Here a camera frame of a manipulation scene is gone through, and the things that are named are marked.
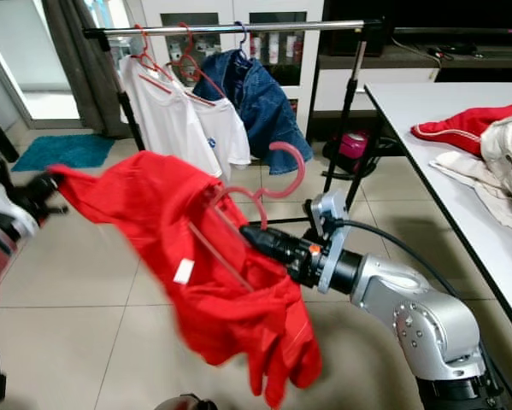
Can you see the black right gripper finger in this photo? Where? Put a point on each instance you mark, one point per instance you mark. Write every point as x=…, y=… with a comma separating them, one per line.
x=266, y=237
x=277, y=258

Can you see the red t-shirt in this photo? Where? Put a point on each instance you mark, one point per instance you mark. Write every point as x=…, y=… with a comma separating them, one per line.
x=153, y=222

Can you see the purple plastic clothes hanger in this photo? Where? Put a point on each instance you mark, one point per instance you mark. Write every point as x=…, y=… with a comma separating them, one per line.
x=244, y=38

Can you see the teal floor mat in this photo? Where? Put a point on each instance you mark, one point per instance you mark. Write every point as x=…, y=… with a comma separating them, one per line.
x=63, y=154

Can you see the blue denim jacket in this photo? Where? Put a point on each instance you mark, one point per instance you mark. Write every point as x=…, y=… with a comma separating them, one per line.
x=268, y=111

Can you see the grey curtain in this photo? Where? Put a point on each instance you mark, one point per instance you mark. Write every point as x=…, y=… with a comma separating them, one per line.
x=85, y=77

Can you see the white framed glass door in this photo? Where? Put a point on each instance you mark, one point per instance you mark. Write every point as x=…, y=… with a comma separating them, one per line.
x=46, y=60

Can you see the grey folding table black legs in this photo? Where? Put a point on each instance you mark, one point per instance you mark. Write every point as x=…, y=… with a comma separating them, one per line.
x=418, y=107

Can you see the white glass-door cabinet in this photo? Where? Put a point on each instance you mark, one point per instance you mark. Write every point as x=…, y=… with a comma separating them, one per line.
x=228, y=10

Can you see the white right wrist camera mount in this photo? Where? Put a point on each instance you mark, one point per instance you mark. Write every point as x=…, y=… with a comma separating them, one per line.
x=328, y=213

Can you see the chrome rail clothes rack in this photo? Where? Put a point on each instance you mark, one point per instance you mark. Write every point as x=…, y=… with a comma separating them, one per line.
x=290, y=26

